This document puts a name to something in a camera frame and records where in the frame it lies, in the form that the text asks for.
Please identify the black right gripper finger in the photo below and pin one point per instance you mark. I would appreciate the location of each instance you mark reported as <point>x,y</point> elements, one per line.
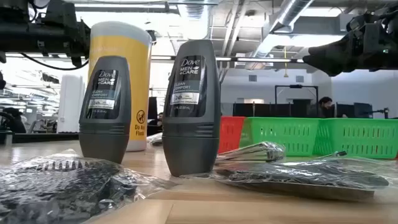
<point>335,60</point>

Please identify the silver nail clipper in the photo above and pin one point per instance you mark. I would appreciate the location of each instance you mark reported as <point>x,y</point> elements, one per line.
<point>340,153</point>
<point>255,152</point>

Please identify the grey Dove roll-on deodorant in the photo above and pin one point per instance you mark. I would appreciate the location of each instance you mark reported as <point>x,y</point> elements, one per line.
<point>191,149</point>
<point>104,140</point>

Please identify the black gantry stand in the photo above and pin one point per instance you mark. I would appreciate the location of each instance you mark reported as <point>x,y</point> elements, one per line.
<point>295,86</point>

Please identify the person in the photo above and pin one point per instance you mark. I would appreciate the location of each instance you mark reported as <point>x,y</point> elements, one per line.
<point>159,119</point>
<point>323,107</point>
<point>14,123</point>

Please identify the black computer monitor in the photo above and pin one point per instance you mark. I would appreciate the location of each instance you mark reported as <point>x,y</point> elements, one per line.
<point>152,109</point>
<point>362,110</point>

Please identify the white round pillar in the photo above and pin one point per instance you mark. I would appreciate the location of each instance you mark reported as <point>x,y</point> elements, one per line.
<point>71,102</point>

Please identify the long ceiling light strip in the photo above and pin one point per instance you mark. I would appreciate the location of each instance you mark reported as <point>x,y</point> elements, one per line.
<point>264,59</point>

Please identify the yellow disinfecting wipes canister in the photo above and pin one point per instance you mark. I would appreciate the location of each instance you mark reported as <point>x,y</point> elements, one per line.
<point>133,62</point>

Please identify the green plastic basket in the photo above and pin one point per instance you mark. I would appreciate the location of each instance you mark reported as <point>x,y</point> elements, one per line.
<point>357,137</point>
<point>280,133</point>

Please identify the black desk partition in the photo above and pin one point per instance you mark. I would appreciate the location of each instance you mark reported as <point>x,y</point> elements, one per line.
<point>264,109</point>

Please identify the red plastic basket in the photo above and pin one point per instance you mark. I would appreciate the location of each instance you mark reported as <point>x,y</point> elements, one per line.
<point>231,133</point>

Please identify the silver ceiling duct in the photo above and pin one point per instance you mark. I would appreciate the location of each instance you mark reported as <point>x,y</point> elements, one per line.
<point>292,12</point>

